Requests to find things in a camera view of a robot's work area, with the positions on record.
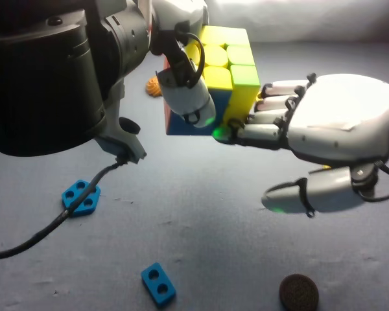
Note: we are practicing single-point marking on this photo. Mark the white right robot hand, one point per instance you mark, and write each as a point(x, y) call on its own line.
point(340, 113)

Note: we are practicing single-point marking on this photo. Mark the multicoloured puzzle cube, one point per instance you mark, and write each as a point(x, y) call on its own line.
point(240, 77)

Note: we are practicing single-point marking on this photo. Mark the white backdrop cloth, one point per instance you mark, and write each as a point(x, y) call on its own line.
point(311, 19)

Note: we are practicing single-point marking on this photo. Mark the dark brown round cookie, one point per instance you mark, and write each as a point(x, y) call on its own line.
point(299, 291)

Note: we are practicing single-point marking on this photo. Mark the orange swirl toy cookie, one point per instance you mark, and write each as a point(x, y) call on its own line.
point(153, 87)

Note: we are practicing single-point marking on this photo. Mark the blue rectangular two-hole block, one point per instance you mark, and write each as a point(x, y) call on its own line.
point(157, 284)

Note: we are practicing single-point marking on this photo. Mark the blue pentagon block with holes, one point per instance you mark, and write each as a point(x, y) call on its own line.
point(72, 194)

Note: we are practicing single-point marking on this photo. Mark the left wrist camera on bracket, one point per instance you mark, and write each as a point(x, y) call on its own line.
point(133, 150)

